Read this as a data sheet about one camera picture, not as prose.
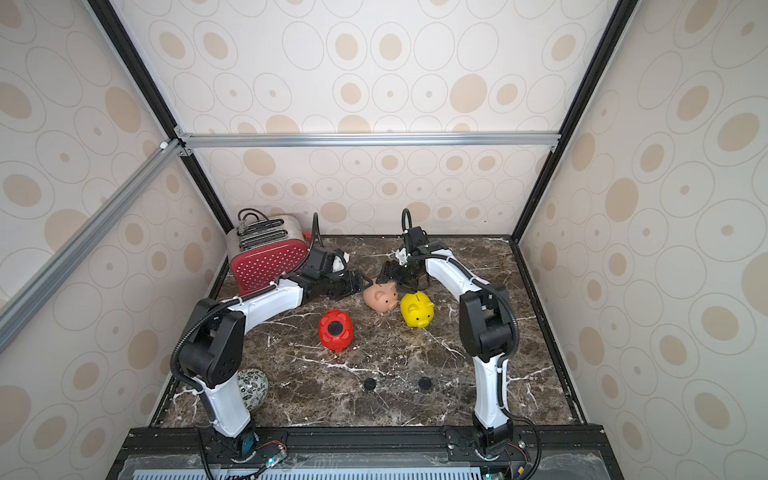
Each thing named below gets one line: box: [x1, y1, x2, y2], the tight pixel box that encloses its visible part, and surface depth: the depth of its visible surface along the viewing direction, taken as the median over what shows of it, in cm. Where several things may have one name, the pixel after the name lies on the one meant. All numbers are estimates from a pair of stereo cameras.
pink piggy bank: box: [363, 281, 398, 313], surface depth 94 cm
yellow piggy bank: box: [400, 291, 435, 329], surface depth 91 cm
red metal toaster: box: [227, 215, 310, 295], surface depth 97 cm
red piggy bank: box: [319, 308, 355, 353], surface depth 87 cm
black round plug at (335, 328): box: [328, 321, 343, 336], surface depth 87 cm
